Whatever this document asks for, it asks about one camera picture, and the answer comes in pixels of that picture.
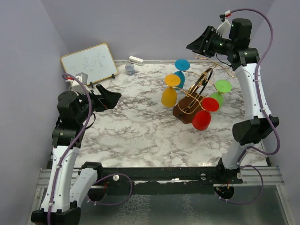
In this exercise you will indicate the red plastic wine glass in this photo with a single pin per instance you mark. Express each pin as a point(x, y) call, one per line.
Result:
point(202, 118)

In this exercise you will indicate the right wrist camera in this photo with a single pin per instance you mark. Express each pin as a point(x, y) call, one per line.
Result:
point(225, 25)

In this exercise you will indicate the yellow plastic wine glass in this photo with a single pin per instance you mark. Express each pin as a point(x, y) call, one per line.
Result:
point(169, 95)

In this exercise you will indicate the green plastic wine glass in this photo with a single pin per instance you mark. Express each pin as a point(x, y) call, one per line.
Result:
point(221, 87)

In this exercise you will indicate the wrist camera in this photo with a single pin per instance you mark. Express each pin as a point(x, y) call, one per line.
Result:
point(225, 25)
point(76, 87)

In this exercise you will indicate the small framed whiteboard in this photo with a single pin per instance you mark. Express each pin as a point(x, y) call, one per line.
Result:
point(97, 62)

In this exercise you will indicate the gold wire wine glass rack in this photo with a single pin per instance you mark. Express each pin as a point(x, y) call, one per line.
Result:
point(187, 108)

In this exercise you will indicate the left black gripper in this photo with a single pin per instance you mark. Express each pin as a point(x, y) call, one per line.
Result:
point(105, 103)

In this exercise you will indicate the aluminium frame rail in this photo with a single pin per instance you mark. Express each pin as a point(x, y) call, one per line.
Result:
point(271, 176)

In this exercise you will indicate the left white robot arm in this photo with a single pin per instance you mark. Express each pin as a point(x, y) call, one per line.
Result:
point(62, 202)

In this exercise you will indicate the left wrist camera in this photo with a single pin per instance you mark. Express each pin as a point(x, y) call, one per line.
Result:
point(76, 87)

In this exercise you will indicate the blue plastic wine glass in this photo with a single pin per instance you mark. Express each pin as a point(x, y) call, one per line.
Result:
point(181, 65)

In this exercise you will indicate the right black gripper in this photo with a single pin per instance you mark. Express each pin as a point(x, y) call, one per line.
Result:
point(202, 47)

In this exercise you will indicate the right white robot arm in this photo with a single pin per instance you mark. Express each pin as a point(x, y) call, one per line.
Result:
point(232, 40)

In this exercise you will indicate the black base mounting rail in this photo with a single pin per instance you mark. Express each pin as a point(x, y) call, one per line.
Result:
point(159, 181)

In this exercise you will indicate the white whiteboard eraser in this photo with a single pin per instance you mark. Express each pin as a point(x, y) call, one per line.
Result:
point(136, 60)

